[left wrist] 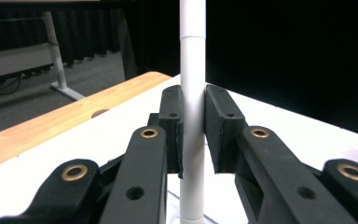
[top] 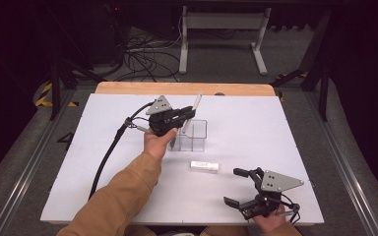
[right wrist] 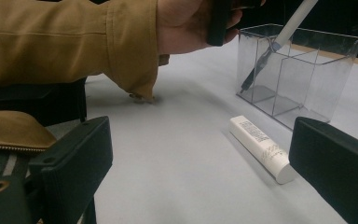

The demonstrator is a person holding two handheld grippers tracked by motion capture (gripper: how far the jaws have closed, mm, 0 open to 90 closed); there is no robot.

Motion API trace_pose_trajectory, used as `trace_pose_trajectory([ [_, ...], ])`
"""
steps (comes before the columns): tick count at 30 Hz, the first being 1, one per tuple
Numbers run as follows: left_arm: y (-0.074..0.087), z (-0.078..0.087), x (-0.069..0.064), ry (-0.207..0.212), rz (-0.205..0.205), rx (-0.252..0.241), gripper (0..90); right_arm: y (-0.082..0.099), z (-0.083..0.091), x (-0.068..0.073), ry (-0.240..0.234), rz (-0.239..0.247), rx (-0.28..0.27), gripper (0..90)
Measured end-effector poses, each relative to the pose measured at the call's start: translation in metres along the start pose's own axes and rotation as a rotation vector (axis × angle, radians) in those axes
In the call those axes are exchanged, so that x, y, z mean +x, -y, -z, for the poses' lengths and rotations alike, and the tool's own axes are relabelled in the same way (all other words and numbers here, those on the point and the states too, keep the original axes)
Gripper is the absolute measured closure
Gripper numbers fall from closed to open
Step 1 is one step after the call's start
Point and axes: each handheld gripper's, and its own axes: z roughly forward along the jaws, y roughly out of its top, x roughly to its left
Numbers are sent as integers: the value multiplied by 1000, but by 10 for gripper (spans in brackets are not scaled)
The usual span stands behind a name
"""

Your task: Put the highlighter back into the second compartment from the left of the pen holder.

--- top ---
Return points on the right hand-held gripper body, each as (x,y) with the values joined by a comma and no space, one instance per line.
(277,182)

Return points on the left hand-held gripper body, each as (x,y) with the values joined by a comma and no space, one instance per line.
(164,121)

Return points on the white pen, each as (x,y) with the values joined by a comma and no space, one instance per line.
(197,102)

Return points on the clear plastic organizer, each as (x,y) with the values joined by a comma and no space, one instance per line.
(198,134)

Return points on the black pen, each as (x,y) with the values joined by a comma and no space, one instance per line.
(173,142)

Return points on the person's left hand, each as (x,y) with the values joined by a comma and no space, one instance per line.
(156,144)

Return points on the person's right hand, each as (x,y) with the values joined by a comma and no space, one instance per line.
(270,222)

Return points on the wooden table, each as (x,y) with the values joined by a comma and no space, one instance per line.
(177,88)

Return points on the person's right leg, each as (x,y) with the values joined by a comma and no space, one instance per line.
(223,231)

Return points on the person's leg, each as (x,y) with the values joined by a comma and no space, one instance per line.
(223,231)
(141,231)

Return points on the white glue stick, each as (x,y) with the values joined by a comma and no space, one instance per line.
(204,165)

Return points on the white board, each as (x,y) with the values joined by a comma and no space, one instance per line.
(242,131)

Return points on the person's left leg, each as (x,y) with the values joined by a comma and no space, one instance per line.
(141,231)

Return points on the black metal stand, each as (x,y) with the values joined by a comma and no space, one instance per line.
(318,65)
(55,85)

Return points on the aluminium floor rail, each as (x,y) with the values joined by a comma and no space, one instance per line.
(344,164)
(23,173)

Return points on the white metal desk frame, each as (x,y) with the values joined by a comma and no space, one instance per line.
(223,21)

